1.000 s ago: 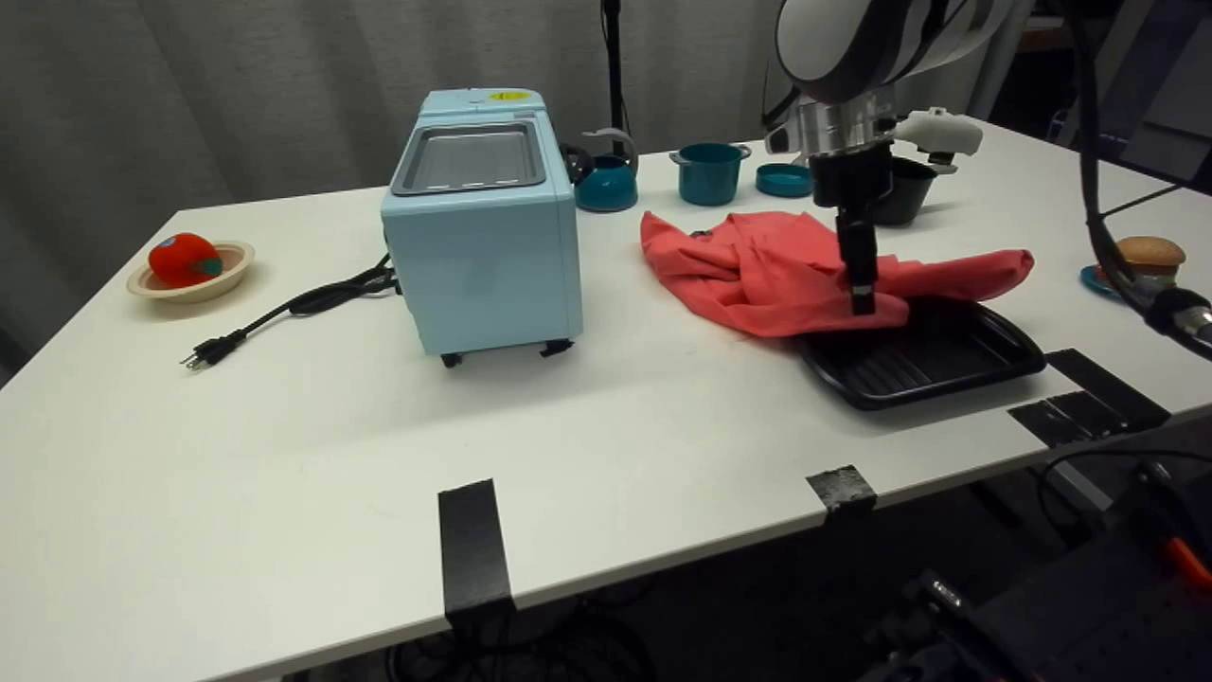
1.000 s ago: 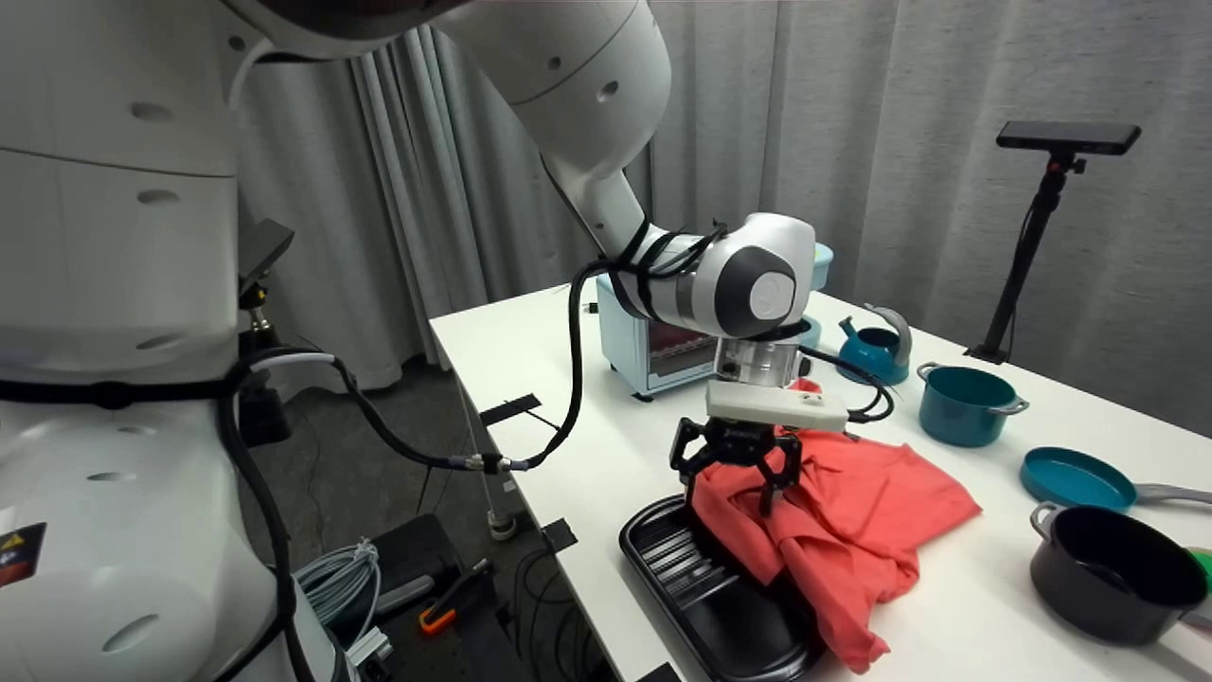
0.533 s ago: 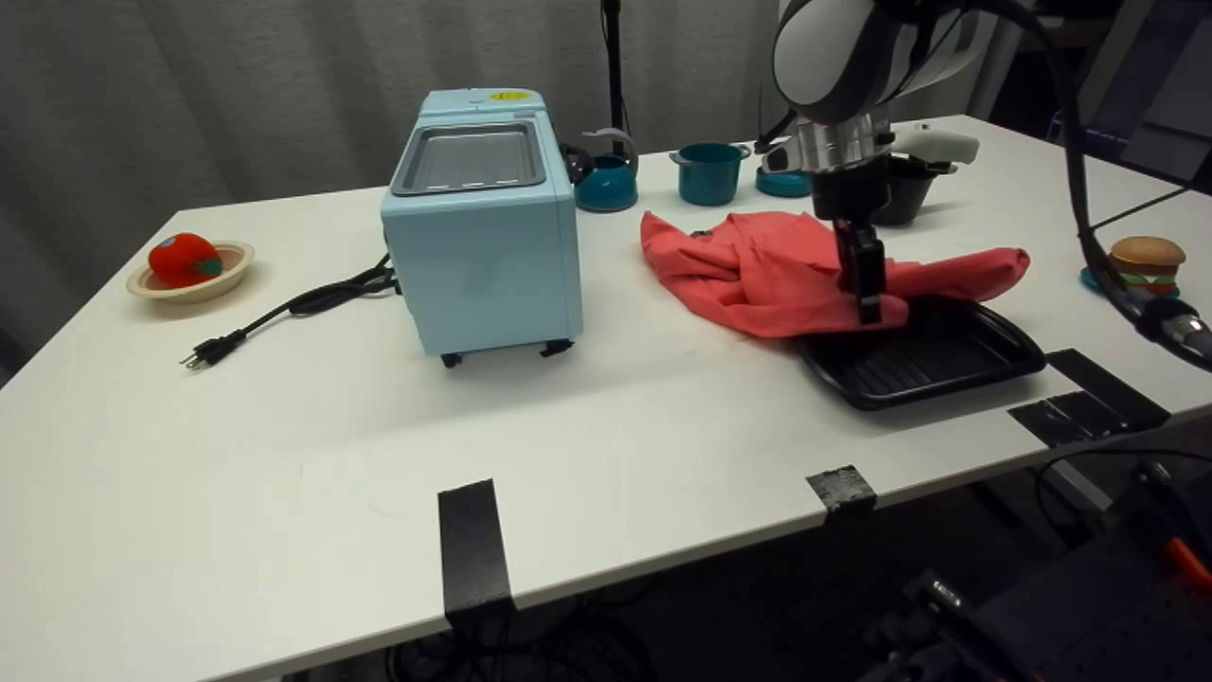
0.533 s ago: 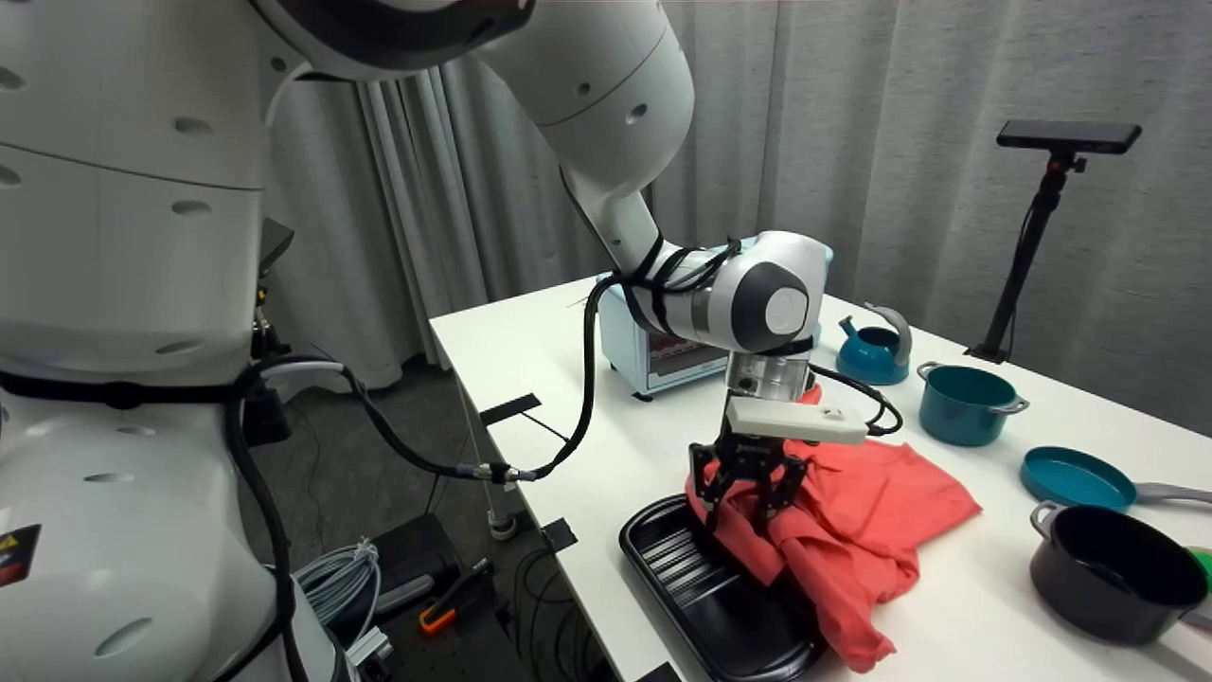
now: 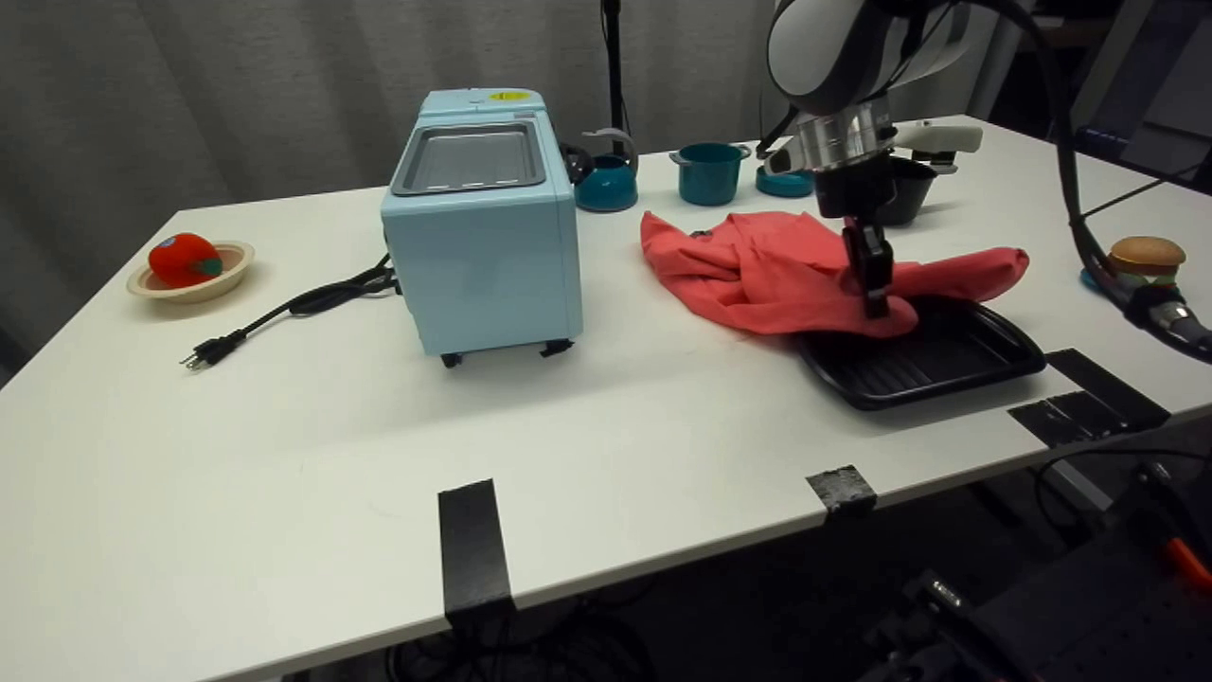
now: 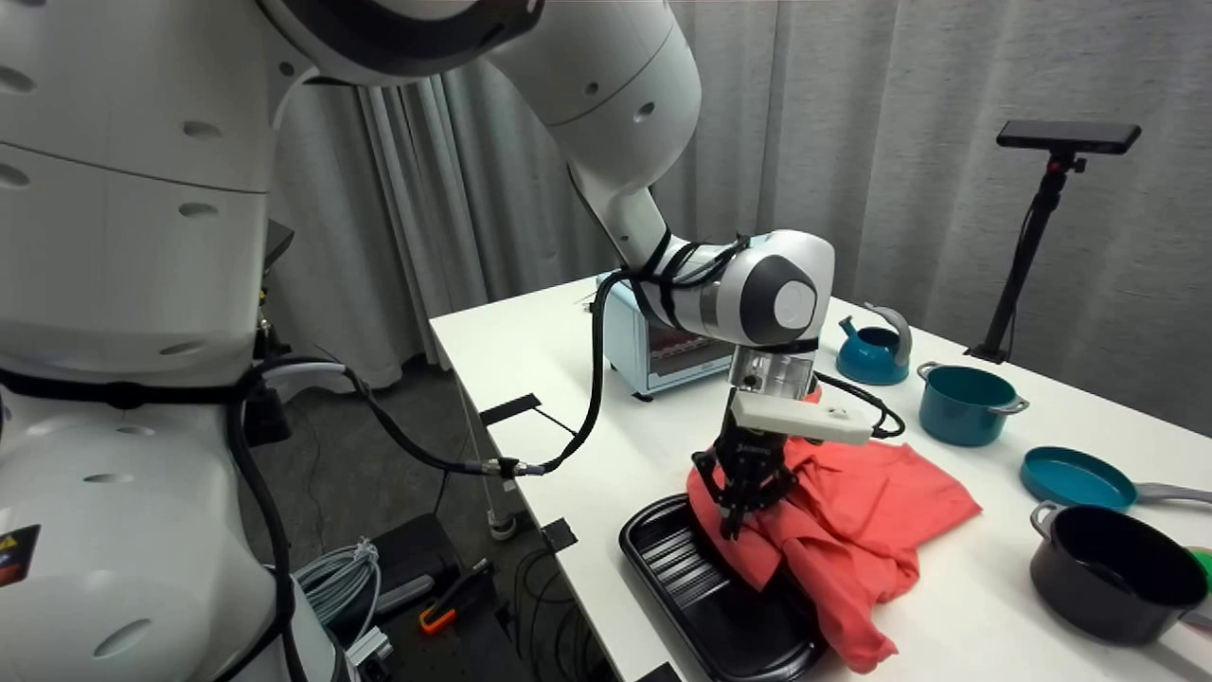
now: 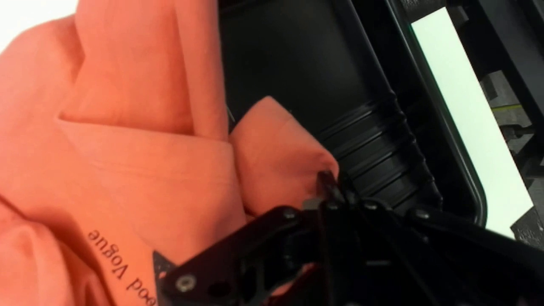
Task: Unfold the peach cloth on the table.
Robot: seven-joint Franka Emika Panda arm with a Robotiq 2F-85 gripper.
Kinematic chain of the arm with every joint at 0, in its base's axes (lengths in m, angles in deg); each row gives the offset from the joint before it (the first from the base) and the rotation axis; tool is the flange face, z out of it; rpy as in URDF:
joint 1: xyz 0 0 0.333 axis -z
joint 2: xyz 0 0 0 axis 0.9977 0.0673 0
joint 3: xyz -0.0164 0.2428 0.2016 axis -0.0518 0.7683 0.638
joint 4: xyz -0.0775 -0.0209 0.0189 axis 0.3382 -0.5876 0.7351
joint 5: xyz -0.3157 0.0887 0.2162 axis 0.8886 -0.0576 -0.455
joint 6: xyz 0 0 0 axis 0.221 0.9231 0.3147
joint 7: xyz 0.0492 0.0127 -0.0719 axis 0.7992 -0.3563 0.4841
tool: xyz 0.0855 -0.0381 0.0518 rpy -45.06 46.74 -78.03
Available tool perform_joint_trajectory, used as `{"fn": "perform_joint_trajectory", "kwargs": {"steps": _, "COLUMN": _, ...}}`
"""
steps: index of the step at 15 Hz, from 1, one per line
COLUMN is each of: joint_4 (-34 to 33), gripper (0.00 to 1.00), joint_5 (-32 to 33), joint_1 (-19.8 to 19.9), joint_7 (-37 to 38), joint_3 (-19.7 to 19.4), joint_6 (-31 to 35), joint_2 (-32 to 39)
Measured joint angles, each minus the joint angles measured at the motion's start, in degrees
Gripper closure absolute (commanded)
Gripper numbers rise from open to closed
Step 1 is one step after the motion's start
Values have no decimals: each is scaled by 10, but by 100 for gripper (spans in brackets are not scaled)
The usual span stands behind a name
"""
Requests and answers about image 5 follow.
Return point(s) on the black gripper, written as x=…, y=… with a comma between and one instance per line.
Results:
x=858, y=193

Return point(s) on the red cloth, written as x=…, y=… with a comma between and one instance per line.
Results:
x=768, y=270

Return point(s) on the black pot with red knob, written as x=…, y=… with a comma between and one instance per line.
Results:
x=919, y=192

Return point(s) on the teal toy frying pan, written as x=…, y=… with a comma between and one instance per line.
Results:
x=781, y=185

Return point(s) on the black ridged grill tray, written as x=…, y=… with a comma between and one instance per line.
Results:
x=941, y=360

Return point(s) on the teal toy pot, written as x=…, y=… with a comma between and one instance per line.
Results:
x=709, y=174

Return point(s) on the teal small plate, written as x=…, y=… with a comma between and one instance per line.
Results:
x=1092, y=280

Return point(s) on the small black tape piece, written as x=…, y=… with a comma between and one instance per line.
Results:
x=843, y=487

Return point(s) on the teal toy kettle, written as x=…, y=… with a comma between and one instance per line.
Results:
x=607, y=184

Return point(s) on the toy burger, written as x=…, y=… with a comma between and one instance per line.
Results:
x=1146, y=256

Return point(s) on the light blue toaster oven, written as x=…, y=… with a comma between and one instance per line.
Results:
x=486, y=252

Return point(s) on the long black tape strip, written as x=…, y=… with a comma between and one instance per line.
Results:
x=476, y=541

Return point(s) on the beige shallow bowl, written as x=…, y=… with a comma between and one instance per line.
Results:
x=233, y=270

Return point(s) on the red toy tomato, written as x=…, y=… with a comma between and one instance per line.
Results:
x=183, y=259

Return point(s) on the black camera stand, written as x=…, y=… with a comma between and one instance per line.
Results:
x=614, y=60

